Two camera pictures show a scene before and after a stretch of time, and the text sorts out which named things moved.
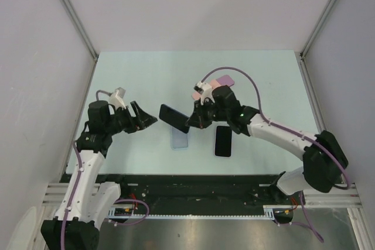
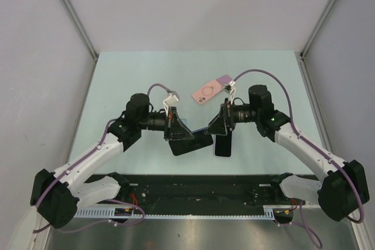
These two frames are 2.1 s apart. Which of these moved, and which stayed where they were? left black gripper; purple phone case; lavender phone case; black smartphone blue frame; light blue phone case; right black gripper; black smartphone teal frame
Moved: black smartphone blue frame; left black gripper; light blue phone case; right black gripper
Stayed: black smartphone teal frame; lavender phone case; purple phone case
